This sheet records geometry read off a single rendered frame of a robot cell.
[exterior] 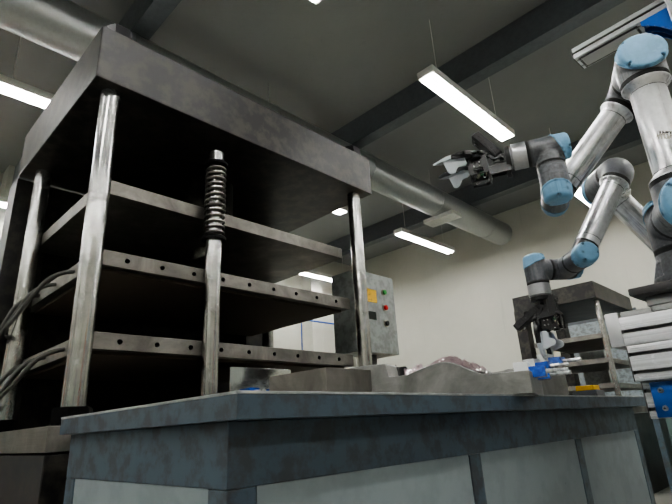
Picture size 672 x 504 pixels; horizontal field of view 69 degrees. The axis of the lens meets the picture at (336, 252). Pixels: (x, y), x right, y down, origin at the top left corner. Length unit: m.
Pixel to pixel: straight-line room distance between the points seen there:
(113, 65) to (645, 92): 1.54
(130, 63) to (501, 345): 8.08
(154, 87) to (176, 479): 1.32
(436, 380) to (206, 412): 0.78
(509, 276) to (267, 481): 8.56
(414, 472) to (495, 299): 8.27
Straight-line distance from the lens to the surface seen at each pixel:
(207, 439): 0.80
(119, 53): 1.86
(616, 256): 8.64
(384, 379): 1.45
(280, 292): 1.96
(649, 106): 1.52
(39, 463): 1.45
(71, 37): 4.51
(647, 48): 1.58
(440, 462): 1.14
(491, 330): 9.24
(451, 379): 1.39
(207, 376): 1.67
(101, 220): 1.59
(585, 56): 2.15
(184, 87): 1.92
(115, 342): 1.59
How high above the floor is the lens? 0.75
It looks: 20 degrees up
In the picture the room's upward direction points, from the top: 3 degrees counter-clockwise
